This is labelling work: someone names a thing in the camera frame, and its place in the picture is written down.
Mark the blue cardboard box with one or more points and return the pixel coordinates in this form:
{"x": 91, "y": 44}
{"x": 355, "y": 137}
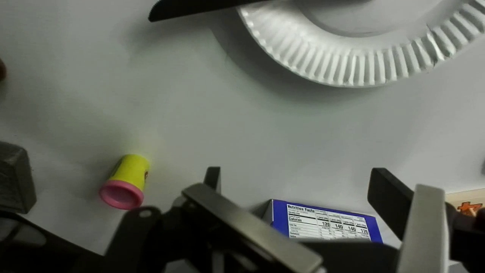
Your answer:
{"x": 323, "y": 222}

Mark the yellow cup with pink lid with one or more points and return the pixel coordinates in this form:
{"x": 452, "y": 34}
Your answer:
{"x": 126, "y": 182}

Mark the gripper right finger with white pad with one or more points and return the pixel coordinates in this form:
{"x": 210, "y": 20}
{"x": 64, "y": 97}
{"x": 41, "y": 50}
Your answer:
{"x": 425, "y": 232}

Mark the white paper plate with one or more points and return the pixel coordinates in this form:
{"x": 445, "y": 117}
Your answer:
{"x": 343, "y": 55}

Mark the gripper left finger with green pad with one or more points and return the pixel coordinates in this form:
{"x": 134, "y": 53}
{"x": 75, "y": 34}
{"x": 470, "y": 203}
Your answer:
{"x": 243, "y": 222}

